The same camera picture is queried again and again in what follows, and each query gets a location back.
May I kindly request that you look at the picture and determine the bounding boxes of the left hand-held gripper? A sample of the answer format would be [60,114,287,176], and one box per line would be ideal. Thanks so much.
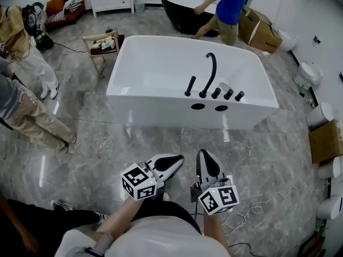
[120,153,185,201]

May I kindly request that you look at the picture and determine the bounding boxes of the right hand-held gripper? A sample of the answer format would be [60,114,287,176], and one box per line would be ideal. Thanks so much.
[196,149,240,215]

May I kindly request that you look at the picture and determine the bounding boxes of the black handheld shower wand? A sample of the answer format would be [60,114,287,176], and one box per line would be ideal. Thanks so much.
[186,75,197,93]

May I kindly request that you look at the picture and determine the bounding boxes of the person's right forearm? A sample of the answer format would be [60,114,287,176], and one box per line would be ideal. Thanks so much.
[202,210,232,248]

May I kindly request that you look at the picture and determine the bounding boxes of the person's left forearm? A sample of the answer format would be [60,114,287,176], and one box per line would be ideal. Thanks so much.
[92,195,141,242]

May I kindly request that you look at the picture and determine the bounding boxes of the white rectangular bathtub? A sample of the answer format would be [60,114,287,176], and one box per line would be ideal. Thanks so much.
[106,35,280,131]

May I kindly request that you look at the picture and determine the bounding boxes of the dark green oval bathtub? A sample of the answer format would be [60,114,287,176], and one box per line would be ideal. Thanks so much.
[159,0,223,37]

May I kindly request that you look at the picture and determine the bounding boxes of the person's black trousers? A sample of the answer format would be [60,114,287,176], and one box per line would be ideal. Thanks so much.
[130,188,202,234]

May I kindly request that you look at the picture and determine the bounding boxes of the person's white shirt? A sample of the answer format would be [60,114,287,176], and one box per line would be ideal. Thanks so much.
[55,215,233,257]

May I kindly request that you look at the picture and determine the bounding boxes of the black curved faucet spout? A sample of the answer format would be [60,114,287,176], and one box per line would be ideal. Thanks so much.
[198,52,218,100]

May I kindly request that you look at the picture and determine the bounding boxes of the closed cardboard box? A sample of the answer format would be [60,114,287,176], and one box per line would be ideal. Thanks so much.
[308,119,343,164]

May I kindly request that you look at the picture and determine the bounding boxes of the white tankless toilet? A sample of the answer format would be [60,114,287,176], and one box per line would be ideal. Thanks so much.
[306,102,336,131]
[317,195,343,221]
[317,156,343,179]
[278,29,299,52]

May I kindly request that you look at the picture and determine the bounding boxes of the wooden chair with dark seat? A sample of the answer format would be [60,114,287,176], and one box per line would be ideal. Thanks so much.
[81,29,125,79]

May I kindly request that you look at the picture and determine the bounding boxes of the white green bath toy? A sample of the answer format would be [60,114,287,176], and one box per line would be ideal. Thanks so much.
[91,35,116,50]

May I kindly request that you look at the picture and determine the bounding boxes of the large open cardboard box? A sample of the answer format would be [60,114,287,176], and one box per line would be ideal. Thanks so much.
[237,5,284,54]

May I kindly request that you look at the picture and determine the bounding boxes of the striped cushion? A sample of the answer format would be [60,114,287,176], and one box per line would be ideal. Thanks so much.
[46,11,68,24]

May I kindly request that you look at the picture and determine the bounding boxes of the orange sofa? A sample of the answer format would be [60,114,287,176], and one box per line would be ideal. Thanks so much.
[43,0,87,32]

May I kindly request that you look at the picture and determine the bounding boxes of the black backpack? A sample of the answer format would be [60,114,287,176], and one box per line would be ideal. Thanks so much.
[21,4,55,51]

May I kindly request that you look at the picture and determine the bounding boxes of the black box on cable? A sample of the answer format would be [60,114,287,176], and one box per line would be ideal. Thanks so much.
[190,185,200,203]

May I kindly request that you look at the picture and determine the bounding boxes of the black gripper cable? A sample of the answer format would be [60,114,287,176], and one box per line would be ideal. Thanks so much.
[194,202,259,257]

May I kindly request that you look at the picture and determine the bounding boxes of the grey strap with black buckle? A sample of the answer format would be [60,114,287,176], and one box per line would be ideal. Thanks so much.
[83,231,115,257]

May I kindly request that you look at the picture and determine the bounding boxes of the black floor cable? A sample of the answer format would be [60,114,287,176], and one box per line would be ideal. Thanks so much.
[53,42,90,54]

